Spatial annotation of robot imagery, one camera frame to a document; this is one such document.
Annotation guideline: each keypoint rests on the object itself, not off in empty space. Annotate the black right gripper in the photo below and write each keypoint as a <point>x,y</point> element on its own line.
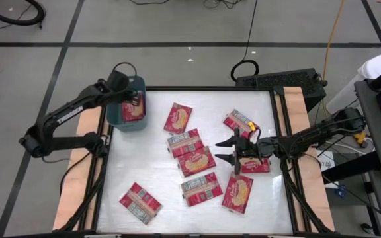
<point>237,152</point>

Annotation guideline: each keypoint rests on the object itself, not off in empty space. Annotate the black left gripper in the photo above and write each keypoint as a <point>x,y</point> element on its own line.
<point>118,82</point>

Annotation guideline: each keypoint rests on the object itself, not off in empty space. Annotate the red microwave popcorn bag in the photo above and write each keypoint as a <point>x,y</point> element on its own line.
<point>237,195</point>
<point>185,142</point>
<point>178,119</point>
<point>134,114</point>
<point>140,203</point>
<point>237,120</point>
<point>201,189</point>
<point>256,167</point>
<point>197,162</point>

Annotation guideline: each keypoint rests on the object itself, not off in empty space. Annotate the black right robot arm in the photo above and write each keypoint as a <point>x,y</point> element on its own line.
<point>309,137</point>

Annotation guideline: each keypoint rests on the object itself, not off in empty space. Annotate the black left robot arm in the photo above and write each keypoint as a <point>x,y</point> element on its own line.
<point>61,115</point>

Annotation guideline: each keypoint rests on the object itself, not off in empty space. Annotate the yellow tape tag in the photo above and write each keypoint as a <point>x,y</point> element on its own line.
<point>251,125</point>

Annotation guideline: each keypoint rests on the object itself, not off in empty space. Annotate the teal plastic basket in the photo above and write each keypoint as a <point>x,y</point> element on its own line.
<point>127,127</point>

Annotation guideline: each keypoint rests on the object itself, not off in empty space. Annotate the light wooden side board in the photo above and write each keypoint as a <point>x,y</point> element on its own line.
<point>74,185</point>
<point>294,102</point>

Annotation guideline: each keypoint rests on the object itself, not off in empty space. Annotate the black perforated equipment case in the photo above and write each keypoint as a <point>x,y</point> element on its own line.
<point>283,82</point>

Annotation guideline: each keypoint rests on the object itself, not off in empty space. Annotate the white paper sheet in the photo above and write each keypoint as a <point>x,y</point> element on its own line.
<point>326,163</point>

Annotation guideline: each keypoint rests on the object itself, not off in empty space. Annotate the small blue tag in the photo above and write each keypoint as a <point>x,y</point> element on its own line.
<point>341,191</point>

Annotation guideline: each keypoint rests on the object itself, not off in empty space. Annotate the small black floor object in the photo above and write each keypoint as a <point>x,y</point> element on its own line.
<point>367,228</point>

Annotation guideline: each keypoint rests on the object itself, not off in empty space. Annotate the white plastic bin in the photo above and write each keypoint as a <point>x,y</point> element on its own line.
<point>375,66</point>

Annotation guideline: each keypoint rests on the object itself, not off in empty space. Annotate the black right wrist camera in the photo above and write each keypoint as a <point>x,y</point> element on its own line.
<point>250,147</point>

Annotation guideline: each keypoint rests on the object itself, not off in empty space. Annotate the black aluminium table frame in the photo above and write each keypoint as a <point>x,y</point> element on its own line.
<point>210,88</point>

